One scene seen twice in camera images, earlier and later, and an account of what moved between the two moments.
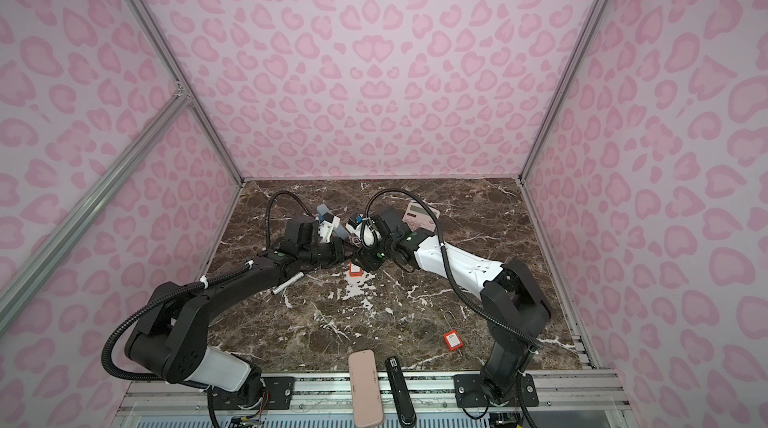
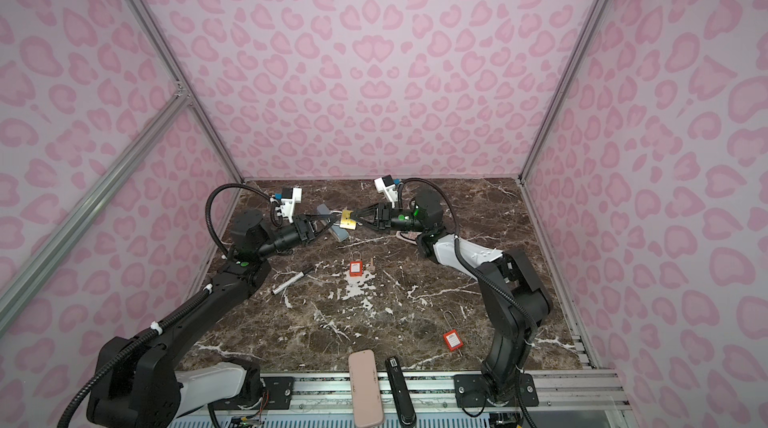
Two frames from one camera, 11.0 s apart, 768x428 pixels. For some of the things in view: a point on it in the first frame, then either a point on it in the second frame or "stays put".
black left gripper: (339, 252) -> (319, 217)
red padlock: (355, 271) stays put
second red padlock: (452, 337) stays put
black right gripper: (366, 259) -> (367, 226)
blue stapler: (339, 230) stays put
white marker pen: (286, 284) stays put
